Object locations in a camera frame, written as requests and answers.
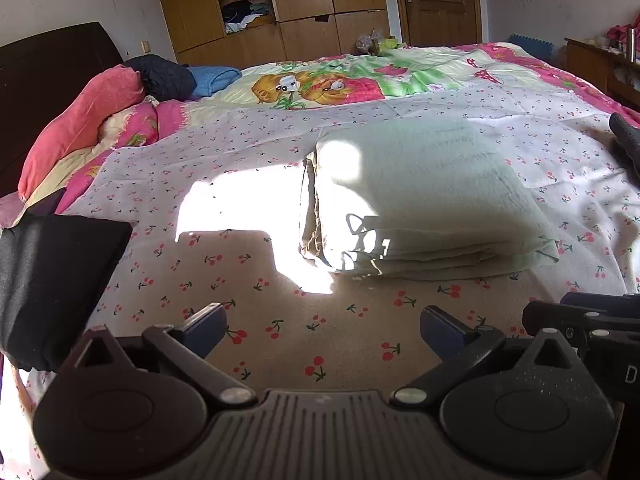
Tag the black folded cloth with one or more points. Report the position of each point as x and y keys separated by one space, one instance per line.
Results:
x=55 y=280

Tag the blue foam mat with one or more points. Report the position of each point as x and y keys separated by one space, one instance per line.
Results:
x=531 y=47

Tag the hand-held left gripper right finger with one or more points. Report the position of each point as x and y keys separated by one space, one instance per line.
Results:
x=442 y=331

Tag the steel bottle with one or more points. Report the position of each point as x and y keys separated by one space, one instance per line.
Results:
x=630 y=42

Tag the navy quilted jacket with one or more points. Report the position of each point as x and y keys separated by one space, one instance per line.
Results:
x=160 y=77

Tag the pink towel pillow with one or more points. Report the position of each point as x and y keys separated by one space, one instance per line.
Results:
x=75 y=120

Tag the dark wooden headboard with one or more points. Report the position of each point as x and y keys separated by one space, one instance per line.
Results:
x=45 y=75

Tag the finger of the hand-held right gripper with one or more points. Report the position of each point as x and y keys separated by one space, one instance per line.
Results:
x=600 y=301
x=547 y=317

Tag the wooden side table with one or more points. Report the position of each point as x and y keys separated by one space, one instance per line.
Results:
x=590 y=65

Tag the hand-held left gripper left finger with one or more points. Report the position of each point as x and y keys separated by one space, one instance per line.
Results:
x=205 y=325

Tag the clear plastic bag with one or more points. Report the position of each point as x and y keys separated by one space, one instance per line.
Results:
x=372 y=42

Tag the magenta cloth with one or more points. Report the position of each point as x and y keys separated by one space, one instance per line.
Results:
x=622 y=34

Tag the blue folded cloth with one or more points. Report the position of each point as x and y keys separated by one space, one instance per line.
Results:
x=215 y=80

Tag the pale green pants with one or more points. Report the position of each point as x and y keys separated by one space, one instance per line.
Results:
x=425 y=185

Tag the pink floral quilt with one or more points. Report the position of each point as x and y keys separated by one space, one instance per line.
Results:
x=150 y=125

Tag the wooden door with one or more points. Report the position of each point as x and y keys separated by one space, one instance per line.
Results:
x=440 y=5

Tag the cherry print bedsheet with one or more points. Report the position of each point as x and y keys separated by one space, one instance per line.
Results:
x=225 y=125

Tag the cartoon bear printed blanket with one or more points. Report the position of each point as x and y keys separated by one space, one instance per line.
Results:
x=400 y=75

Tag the clothes pile in wardrobe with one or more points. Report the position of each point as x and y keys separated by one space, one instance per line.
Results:
x=245 y=17

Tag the wooden wardrobe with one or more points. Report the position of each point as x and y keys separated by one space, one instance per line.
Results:
x=305 y=0

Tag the mauve pillow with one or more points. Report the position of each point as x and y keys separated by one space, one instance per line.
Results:
x=11 y=210

